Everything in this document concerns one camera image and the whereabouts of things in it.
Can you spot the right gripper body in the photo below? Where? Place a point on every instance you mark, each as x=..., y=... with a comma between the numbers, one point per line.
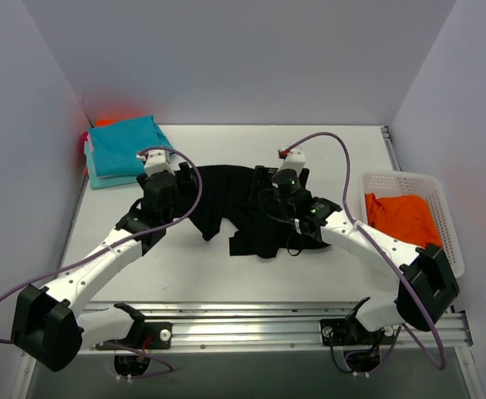
x=265, y=183

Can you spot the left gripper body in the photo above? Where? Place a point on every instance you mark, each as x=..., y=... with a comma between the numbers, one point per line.
x=183, y=178

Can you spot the black t-shirt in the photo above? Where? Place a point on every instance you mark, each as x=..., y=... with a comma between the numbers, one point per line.
x=229, y=193

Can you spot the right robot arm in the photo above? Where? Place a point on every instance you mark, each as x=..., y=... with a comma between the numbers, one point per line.
x=425, y=285

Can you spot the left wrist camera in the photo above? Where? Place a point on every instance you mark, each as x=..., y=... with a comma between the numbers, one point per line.
x=155, y=161

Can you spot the folded pink t-shirt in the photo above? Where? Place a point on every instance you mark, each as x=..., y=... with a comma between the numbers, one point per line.
x=85, y=140

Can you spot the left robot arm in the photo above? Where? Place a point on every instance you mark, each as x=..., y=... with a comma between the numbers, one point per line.
x=50, y=322

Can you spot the folded orange t-shirt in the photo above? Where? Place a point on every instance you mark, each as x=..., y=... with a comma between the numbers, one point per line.
x=105, y=122

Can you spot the aluminium rail frame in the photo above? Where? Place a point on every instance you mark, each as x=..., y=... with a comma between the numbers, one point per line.
x=237, y=327

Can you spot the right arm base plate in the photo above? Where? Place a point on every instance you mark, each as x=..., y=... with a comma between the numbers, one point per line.
x=337, y=332

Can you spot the orange t-shirt in basket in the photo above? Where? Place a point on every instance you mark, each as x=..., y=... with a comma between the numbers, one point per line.
x=406, y=218

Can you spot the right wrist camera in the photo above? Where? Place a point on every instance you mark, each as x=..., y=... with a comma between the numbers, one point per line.
x=293, y=159

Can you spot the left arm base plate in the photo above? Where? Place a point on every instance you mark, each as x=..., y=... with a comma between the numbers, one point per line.
x=155, y=334

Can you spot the white plastic basket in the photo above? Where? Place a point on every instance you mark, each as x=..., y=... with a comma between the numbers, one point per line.
x=393, y=183

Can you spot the folded light teal t-shirt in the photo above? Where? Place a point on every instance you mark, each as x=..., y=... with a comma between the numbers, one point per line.
x=109, y=179

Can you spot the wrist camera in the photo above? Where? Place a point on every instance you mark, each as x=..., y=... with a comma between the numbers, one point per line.
x=293, y=159
x=155, y=161

